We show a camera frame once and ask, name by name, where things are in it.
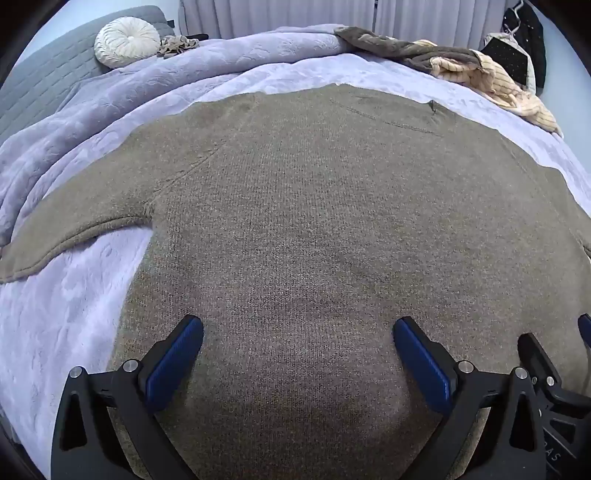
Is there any brown knit sweater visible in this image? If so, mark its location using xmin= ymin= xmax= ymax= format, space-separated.
xmin=0 ymin=83 xmax=591 ymax=480

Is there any black speckled hanging garment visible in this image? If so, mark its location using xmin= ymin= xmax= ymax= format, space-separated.
xmin=482 ymin=39 xmax=529 ymax=86

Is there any white pleated curtain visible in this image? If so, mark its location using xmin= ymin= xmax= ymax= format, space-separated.
xmin=179 ymin=0 xmax=504 ymax=51

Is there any grey quilted headboard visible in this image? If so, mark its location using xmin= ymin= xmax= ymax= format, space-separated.
xmin=0 ymin=6 xmax=175 ymax=145

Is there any white hanging garment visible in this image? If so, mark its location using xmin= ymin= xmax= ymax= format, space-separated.
xmin=480 ymin=31 xmax=540 ymax=94

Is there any round white pleated cushion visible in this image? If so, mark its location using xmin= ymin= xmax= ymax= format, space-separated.
xmin=94 ymin=17 xmax=161 ymax=69

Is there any black hanging jacket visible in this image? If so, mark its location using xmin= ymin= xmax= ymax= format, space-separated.
xmin=503 ymin=4 xmax=548 ymax=89

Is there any crumpled beige cloth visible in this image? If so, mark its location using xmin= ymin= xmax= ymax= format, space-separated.
xmin=157 ymin=35 xmax=200 ymax=58

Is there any cream striped fleece garment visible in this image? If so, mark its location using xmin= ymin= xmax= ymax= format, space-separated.
xmin=413 ymin=40 xmax=564 ymax=137

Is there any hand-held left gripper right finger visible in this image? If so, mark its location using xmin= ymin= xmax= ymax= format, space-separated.
xmin=392 ymin=316 xmax=548 ymax=480

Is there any grey-brown fleece garment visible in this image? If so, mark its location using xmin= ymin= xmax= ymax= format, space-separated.
xmin=333 ymin=26 xmax=483 ymax=75

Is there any lavender plush blanket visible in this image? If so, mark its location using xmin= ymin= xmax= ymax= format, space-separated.
xmin=0 ymin=23 xmax=591 ymax=478

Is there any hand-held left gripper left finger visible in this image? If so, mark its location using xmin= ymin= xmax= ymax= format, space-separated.
xmin=51 ymin=315 xmax=205 ymax=480

